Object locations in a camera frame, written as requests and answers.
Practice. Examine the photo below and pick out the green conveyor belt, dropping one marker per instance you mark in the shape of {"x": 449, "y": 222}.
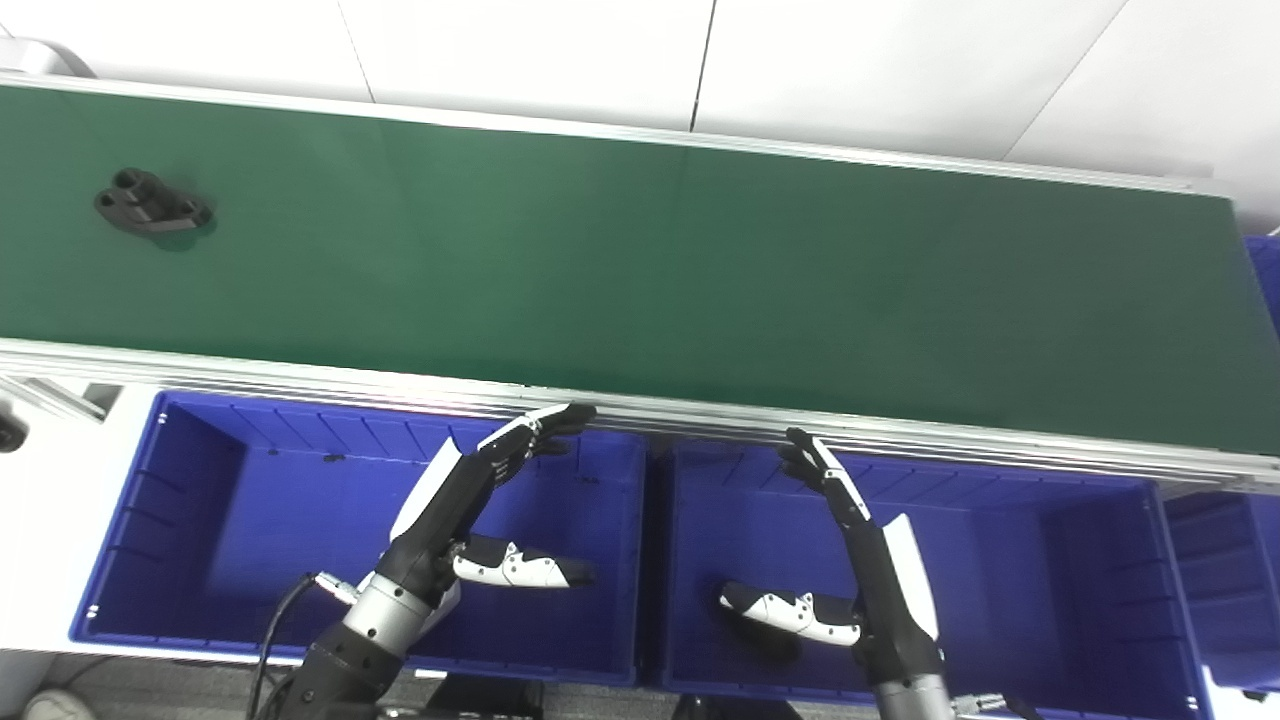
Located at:
{"x": 300, "y": 372}
{"x": 700, "y": 280}

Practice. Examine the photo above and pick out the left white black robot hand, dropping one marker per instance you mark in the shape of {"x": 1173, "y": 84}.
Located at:
{"x": 450, "y": 510}

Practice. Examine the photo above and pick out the black round knob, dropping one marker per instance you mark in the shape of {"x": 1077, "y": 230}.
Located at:
{"x": 10, "y": 428}

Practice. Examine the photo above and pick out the large blue plastic bin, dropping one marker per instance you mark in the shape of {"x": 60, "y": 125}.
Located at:
{"x": 260, "y": 520}
{"x": 1225, "y": 590}
{"x": 1020, "y": 580}

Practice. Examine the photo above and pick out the black robot torso base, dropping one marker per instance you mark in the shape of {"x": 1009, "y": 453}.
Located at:
{"x": 490, "y": 698}

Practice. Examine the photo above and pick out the aluminium profile bracket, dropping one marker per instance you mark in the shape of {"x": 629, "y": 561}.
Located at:
{"x": 55, "y": 398}

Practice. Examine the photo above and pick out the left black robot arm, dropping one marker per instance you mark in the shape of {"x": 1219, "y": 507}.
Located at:
{"x": 350, "y": 660}

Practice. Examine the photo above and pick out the grey conveyor end housing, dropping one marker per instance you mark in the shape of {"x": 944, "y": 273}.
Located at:
{"x": 45, "y": 55}

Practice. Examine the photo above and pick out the blue bin beyond conveyor end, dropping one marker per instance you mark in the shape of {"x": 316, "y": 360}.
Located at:
{"x": 1266, "y": 280}

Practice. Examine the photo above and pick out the black flanged metal part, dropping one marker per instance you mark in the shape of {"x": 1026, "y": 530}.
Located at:
{"x": 150, "y": 203}

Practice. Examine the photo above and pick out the white shoe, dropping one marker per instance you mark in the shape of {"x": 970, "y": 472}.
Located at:
{"x": 55, "y": 706}

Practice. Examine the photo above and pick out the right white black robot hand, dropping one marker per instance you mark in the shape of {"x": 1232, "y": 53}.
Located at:
{"x": 890, "y": 590}

